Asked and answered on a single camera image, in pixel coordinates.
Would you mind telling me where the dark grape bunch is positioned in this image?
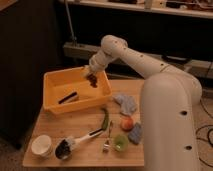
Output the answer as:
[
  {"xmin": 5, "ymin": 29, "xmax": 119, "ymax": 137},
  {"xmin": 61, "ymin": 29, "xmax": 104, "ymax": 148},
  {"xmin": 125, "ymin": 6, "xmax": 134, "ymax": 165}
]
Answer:
[{"xmin": 86, "ymin": 74, "xmax": 97, "ymax": 88}]

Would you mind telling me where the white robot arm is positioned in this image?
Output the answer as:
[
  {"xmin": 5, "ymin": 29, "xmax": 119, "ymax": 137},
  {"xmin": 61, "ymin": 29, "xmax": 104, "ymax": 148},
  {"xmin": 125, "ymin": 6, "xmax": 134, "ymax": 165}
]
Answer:
[{"xmin": 84, "ymin": 35, "xmax": 202, "ymax": 171}]

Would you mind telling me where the yellow plastic tray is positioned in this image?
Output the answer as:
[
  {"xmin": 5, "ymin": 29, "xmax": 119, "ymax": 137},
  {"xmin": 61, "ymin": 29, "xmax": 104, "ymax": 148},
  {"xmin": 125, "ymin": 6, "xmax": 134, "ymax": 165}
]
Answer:
[{"xmin": 43, "ymin": 67, "xmax": 112, "ymax": 114}]

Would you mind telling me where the light blue cloth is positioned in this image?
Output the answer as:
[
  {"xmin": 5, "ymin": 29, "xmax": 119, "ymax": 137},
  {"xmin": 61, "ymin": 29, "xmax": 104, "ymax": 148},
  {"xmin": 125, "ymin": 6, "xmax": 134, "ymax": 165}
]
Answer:
[{"xmin": 113, "ymin": 93, "xmax": 137, "ymax": 116}]

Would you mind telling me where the green chili pepper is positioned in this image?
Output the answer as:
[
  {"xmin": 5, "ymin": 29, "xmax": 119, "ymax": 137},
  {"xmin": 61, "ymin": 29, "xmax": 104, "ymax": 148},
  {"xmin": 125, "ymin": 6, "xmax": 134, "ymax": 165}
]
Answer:
[{"xmin": 101, "ymin": 108, "xmax": 109, "ymax": 131}]

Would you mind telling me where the peach fruit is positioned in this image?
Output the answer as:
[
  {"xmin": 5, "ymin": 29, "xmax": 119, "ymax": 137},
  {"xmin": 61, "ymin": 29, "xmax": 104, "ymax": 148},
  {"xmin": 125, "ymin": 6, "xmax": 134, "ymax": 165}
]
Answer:
[{"xmin": 121, "ymin": 117, "xmax": 134, "ymax": 131}]

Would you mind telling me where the wooden table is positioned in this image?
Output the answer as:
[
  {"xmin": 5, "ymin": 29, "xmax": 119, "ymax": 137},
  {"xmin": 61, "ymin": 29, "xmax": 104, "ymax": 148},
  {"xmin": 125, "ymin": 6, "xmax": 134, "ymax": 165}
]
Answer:
[{"xmin": 22, "ymin": 79, "xmax": 146, "ymax": 168}]

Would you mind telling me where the metal fork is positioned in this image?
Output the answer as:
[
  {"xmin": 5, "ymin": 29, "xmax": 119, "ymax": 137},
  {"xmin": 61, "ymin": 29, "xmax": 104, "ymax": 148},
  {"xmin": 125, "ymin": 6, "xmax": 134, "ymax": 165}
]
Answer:
[{"xmin": 102, "ymin": 121, "xmax": 113, "ymax": 153}]

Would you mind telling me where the blue sponge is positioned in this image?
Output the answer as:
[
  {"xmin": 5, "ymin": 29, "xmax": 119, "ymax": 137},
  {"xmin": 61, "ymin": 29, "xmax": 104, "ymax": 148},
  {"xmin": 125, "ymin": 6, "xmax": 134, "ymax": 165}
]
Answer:
[{"xmin": 128, "ymin": 123, "xmax": 142, "ymax": 145}]

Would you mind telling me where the green cup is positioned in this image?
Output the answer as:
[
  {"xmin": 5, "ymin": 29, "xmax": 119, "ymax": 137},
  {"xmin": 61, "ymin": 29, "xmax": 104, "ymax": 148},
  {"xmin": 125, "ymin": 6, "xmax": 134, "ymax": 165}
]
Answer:
[{"xmin": 113, "ymin": 134, "xmax": 129, "ymax": 152}]

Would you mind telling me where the white bowl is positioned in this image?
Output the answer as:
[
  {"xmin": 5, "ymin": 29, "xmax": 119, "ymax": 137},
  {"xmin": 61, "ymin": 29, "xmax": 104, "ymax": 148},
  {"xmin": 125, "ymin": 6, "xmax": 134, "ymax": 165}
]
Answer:
[{"xmin": 31, "ymin": 135, "xmax": 52, "ymax": 157}]

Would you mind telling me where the background shelf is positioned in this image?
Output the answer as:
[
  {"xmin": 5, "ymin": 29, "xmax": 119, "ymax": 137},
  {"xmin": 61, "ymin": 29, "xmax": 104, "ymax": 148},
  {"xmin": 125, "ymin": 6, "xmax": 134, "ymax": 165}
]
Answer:
[{"xmin": 58, "ymin": 0, "xmax": 213, "ymax": 19}]

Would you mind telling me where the grey metal rail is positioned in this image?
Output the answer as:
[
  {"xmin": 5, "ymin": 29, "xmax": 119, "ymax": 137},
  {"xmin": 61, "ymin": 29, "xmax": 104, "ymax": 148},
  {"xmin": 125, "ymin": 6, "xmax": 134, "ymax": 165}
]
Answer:
[{"xmin": 64, "ymin": 40, "xmax": 213, "ymax": 80}]

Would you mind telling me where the black cable on floor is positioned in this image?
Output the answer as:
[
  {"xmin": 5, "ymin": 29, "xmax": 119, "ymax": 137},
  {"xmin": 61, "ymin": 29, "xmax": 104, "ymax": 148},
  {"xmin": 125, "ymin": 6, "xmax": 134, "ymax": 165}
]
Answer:
[{"xmin": 195, "ymin": 96, "xmax": 213, "ymax": 168}]

